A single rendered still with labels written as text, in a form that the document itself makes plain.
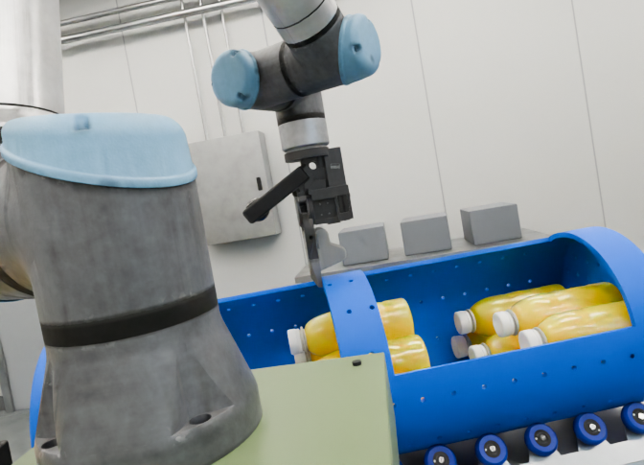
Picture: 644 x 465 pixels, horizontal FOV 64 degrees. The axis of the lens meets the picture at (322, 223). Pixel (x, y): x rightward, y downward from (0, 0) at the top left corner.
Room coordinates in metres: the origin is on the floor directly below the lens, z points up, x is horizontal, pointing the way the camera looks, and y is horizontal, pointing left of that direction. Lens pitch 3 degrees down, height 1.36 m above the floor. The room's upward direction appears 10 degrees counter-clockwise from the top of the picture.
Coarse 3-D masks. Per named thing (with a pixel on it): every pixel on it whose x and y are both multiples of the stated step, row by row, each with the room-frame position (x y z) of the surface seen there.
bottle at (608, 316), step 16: (608, 304) 0.74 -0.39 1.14; (624, 304) 0.73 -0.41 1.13; (544, 320) 0.74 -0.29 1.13; (560, 320) 0.72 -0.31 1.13; (576, 320) 0.71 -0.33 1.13; (592, 320) 0.71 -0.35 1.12; (608, 320) 0.71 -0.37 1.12; (624, 320) 0.71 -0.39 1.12; (544, 336) 0.71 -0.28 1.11; (560, 336) 0.71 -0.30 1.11; (576, 336) 0.70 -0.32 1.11
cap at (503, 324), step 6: (498, 312) 0.80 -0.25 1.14; (504, 312) 0.79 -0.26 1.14; (498, 318) 0.79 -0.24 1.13; (504, 318) 0.78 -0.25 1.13; (510, 318) 0.78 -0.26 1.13; (498, 324) 0.79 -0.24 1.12; (504, 324) 0.78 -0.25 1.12; (510, 324) 0.78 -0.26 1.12; (498, 330) 0.79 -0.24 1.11; (504, 330) 0.78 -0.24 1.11; (510, 330) 0.78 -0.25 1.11; (498, 336) 0.80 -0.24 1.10; (504, 336) 0.78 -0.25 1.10
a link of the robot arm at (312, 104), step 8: (312, 96) 0.78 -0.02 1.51; (320, 96) 0.79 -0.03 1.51; (296, 104) 0.77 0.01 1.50; (304, 104) 0.77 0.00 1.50; (312, 104) 0.78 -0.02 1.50; (320, 104) 0.79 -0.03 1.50; (280, 112) 0.78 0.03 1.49; (288, 112) 0.77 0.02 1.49; (296, 112) 0.77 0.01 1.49; (304, 112) 0.77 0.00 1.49; (312, 112) 0.78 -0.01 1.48; (320, 112) 0.79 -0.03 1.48; (280, 120) 0.79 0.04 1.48; (288, 120) 0.78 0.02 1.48; (296, 120) 0.82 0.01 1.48
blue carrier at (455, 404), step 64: (448, 256) 0.88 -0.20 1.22; (512, 256) 0.92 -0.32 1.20; (576, 256) 0.92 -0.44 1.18; (640, 256) 0.75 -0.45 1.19; (256, 320) 0.91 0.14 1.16; (448, 320) 0.96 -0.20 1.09; (640, 320) 0.70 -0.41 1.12; (448, 384) 0.68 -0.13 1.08; (512, 384) 0.69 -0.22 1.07; (576, 384) 0.70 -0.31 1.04; (640, 384) 0.72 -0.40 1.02
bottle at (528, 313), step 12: (576, 288) 0.80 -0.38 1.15; (588, 288) 0.80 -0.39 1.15; (600, 288) 0.79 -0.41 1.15; (612, 288) 0.79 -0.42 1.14; (528, 300) 0.79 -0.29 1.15; (540, 300) 0.78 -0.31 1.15; (552, 300) 0.78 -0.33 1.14; (564, 300) 0.78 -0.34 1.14; (576, 300) 0.78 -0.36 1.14; (588, 300) 0.78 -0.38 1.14; (600, 300) 0.78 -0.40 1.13; (612, 300) 0.78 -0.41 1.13; (516, 312) 0.79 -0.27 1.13; (528, 312) 0.77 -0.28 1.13; (540, 312) 0.77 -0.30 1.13; (552, 312) 0.77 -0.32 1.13; (516, 324) 0.78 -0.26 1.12; (528, 324) 0.77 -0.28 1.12
